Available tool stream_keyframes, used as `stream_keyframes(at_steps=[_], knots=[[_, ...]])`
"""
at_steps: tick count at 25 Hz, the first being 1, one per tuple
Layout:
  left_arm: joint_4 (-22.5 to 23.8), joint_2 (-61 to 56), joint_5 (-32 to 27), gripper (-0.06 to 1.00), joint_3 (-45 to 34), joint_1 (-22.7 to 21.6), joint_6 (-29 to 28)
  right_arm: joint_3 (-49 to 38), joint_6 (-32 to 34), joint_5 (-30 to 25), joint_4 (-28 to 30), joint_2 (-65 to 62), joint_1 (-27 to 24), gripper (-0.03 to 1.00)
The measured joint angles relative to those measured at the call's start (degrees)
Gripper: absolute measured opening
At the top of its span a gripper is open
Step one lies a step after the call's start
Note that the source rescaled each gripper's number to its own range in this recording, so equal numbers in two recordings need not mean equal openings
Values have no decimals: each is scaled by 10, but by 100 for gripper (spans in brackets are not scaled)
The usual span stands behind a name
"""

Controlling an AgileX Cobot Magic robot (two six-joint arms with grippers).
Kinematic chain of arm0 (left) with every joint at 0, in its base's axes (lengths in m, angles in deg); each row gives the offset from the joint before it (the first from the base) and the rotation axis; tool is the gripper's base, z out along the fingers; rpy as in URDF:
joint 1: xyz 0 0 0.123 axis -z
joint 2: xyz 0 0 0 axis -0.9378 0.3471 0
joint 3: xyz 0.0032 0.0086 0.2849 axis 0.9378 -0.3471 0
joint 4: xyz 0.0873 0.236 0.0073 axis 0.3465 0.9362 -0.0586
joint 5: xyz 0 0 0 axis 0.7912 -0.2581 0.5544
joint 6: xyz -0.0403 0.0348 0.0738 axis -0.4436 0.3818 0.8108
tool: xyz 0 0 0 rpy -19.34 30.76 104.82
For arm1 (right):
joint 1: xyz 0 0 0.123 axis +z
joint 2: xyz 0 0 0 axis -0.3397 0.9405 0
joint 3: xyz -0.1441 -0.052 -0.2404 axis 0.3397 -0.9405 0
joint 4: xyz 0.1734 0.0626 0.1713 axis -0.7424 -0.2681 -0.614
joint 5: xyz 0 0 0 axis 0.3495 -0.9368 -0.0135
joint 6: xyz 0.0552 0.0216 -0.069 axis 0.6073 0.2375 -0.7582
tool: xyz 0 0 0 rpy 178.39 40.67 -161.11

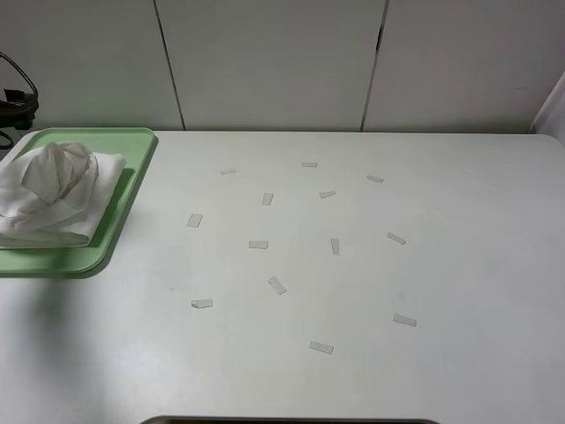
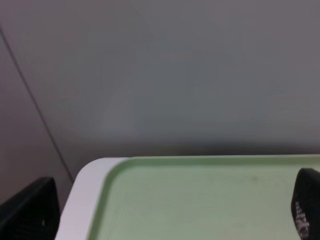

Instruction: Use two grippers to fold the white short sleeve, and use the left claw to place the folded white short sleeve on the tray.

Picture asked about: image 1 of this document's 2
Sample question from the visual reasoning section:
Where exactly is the white short sleeve t-shirt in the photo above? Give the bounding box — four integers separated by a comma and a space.
1, 142, 126, 249

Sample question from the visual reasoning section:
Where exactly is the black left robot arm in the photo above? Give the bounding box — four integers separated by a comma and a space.
1, 89, 39, 150

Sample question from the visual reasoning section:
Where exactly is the black left camera cable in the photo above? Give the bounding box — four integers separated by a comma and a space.
0, 50, 41, 96

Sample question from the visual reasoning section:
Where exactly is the light green plastic tray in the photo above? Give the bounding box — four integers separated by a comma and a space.
1, 127, 158, 278

